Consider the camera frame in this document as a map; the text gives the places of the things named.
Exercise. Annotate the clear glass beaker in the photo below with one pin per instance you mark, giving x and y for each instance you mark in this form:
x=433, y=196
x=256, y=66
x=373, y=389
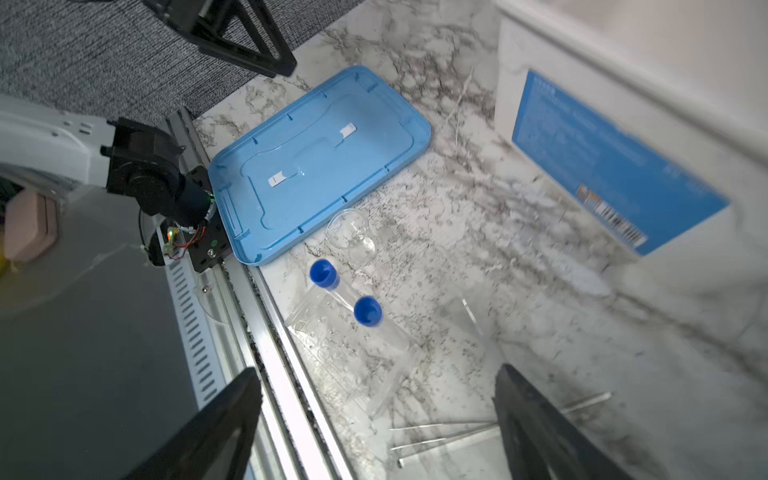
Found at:
x=349, y=232

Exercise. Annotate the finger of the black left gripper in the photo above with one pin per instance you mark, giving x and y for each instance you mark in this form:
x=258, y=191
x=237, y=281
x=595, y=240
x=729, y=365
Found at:
x=242, y=33

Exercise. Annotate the blue capped test tube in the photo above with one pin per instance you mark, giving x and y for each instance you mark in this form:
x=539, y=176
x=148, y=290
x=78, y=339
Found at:
x=325, y=276
x=379, y=333

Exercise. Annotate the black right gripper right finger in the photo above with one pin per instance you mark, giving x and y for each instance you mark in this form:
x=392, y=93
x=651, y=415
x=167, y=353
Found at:
x=539, y=442

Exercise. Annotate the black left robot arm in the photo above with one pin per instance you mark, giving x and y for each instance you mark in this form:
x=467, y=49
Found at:
x=129, y=158

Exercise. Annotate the blue plastic bin lid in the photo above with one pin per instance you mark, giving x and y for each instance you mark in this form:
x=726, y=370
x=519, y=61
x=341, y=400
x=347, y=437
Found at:
x=288, y=177

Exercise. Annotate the aluminium mounting rail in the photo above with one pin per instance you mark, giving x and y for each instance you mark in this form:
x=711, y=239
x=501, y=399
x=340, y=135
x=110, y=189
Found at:
x=229, y=321

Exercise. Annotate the white plastic storage bin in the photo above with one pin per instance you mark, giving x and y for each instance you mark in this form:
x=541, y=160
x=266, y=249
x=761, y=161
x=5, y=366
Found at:
x=652, y=116

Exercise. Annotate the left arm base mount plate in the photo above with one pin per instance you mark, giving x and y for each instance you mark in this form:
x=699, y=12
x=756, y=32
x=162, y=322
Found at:
x=211, y=245

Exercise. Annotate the clear glass stirring rod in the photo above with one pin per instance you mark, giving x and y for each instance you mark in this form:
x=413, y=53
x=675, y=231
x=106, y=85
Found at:
x=482, y=434

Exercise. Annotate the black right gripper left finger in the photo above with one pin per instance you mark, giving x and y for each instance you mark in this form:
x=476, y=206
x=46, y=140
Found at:
x=216, y=443

